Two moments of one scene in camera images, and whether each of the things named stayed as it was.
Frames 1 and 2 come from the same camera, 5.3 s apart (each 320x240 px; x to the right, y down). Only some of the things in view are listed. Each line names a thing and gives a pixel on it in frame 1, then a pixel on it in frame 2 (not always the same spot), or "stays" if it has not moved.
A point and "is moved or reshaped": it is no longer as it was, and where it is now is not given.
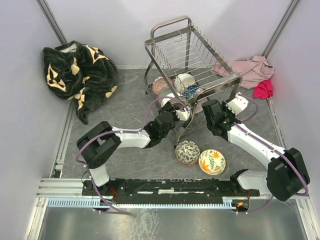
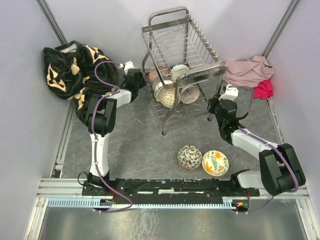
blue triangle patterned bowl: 188,94 -> 190,78
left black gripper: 171,108 -> 143,82
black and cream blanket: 83,73 stays
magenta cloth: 263,90 stays
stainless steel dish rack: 183,71 is moved or reshaped
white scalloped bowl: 165,100 -> 157,87
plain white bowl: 183,80 -> 181,70
